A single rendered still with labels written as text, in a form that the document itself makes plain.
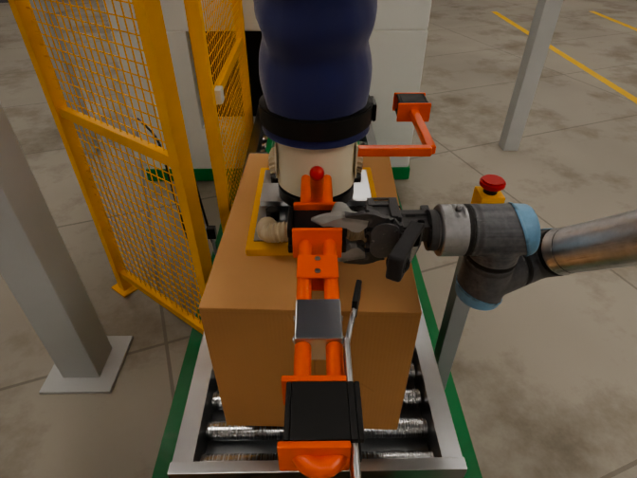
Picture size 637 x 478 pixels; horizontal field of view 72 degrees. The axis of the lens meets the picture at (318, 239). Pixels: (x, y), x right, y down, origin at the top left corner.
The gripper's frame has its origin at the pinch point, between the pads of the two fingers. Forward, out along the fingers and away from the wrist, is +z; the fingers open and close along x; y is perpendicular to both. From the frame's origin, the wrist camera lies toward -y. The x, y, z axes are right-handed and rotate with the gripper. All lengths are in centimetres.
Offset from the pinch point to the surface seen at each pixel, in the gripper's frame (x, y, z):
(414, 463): -60, -9, -22
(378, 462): -60, -9, -14
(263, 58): 22.2, 24.5, 9.5
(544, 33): -31, 271, -164
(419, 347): -62, 25, -31
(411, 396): -66, 12, -27
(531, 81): -64, 271, -164
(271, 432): -67, 2, 12
